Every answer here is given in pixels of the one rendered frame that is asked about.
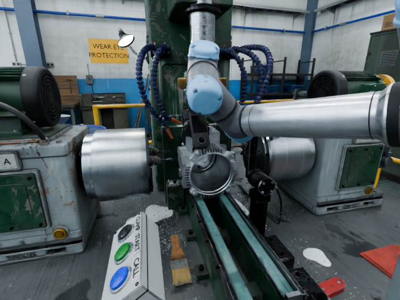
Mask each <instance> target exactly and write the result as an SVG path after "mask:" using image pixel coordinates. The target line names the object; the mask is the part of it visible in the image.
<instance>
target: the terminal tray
mask: <svg viewBox="0 0 400 300"><path fill-rule="evenodd" d="M209 133H210V134H209V139H210V144H211V143H213V144H214V143H215V144H217V145H218V146H220V132H219V131H218V130H216V129H215V128H213V127H212V126H211V127H210V131H209Z"/></svg>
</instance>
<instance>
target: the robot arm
mask: <svg viewBox="0 0 400 300"><path fill-rule="evenodd" d="M393 24H394V26H395V27H397V32H398V40H399V48H400V0H395V18H394V19H393ZM219 53H220V48H219V47H218V45H216V44H215V43H213V42H210V41H207V40H196V41H194V42H192V43H191V44H190V46H189V54H188V55H187V56H188V63H187V79H186V89H184V90H183V91H184V92H186V95H185V97H186V100H185V103H186V105H187V106H186V107H182V116H181V121H182V125H183V127H184V128H182V131H181V138H182V141H183V143H184V145H185V147H186V149H187V150H188V151H189V152H190V153H194V152H195V151H197V150H198V149H206V148H208V147H209V145H210V139H209V134H210V133H209V131H210V127H208V125H209V123H208V122H207V118H208V117H207V116H209V118H210V119H212V121H214V122H215V123H216V124H217V125H218V126H219V127H220V128H221V129H222V130H223V131H224V132H225V134H226V135H227V136H228V137H229V138H231V139H232V140H233V141H235V142H236V143H244V142H246V141H249V140H251V139H252V138H253V137H254V136H260V137H282V138H326V139H369V140H380V141H382V142H383V143H384V144H385V145H386V146H388V147H398V148H400V82H395V83H391V84H390V85H389V86H388V87H387V88H386V89H384V90H383V91H377V92H366V93H355V94H349V95H338V96H327V97H321V98H310V99H299V100H293V101H282V102H271V103H265V104H254V105H243V106H242V105H240V104H239V103H238V101H237V100H236V99H235V98H234V97H233V96H232V94H231V93H230V92H229V91H228V90H227V89H226V87H225V86H224V85H223V84H222V82H221V81H220V79H219V75H218V68H217V64H218V60H219ZM184 109H185V110H184ZM192 143H193V145H192Z"/></svg>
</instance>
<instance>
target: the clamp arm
mask: <svg viewBox="0 0 400 300"><path fill-rule="evenodd" d="M257 148H258V136H254V137H253V138H252V139H251V140H249V141H248V147H247V156H246V174H245V177H246V178H248V174H249V173H250V171H252V170H254V169H256V163H257Z"/></svg>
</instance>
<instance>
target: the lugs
mask: <svg viewBox="0 0 400 300"><path fill-rule="evenodd" d="M224 155H225V156H226V157H227V158H228V159H229V160H231V159H232V158H233V157H234V156H233V155H232V154H231V153H230V152H229V151H226V152H225V153H224ZM197 159H198V156H197V155H196V154H194V153H193V154H192V155H191V156H190V157H189V160H190V161H192V162H193V163H194V162H195V161H196V160H197ZM231 189H232V187H231V186H230V185H228V187H227V188H226V189H225V191H226V192H227V193H228V192H229V191H230V190H231ZM189 192H190V193H191V194H192V195H193V196H196V195H197V194H198V193H199V192H197V191H196V190H195V189H194V188H193V187H191V188H190V189H189Z"/></svg>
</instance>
